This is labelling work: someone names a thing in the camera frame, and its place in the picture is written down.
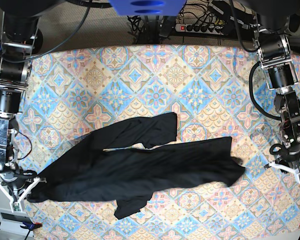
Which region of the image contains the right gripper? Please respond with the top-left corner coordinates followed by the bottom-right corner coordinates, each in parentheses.
top-left (0, 172), bottom-right (38, 200)

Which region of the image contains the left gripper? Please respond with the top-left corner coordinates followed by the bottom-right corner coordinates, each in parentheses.
top-left (274, 153), bottom-right (300, 173)

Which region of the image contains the black t-shirt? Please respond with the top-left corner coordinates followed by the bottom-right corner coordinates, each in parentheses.
top-left (27, 112), bottom-right (245, 219)

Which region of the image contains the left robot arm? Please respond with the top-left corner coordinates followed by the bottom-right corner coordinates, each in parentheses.
top-left (240, 0), bottom-right (300, 178)

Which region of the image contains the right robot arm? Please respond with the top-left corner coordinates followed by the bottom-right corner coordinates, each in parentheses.
top-left (0, 0), bottom-right (41, 203)

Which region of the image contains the white box with dark window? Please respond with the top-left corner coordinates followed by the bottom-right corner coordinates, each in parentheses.
top-left (0, 208), bottom-right (32, 237)

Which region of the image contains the blue clamp bottom left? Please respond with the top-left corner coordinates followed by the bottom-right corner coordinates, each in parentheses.
top-left (0, 221), bottom-right (43, 237)

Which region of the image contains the patterned colourful tablecloth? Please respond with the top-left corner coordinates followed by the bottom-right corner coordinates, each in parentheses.
top-left (0, 44), bottom-right (300, 240)

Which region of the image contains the white power strip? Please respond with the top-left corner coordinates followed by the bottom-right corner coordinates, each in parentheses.
top-left (174, 23), bottom-right (223, 35)

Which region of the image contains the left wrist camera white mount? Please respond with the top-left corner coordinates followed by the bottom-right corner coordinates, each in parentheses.
top-left (263, 161), bottom-right (300, 184)

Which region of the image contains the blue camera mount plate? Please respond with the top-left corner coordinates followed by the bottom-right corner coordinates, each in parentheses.
top-left (109, 0), bottom-right (187, 17)

